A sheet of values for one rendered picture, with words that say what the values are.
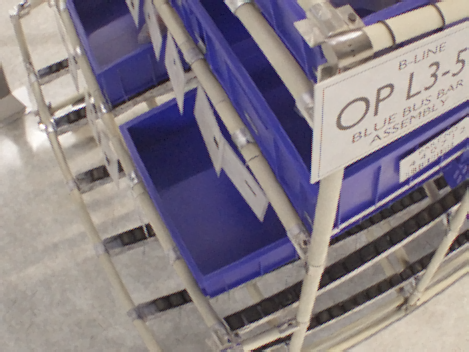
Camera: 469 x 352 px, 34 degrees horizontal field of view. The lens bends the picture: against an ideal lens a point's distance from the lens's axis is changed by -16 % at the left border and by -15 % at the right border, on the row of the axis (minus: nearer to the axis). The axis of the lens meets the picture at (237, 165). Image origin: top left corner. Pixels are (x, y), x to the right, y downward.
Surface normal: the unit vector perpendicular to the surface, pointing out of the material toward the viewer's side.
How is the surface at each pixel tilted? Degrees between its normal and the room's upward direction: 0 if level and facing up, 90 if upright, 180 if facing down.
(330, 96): 90
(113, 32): 3
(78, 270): 0
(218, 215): 3
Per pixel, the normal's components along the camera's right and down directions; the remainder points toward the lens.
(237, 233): -0.07, -0.44
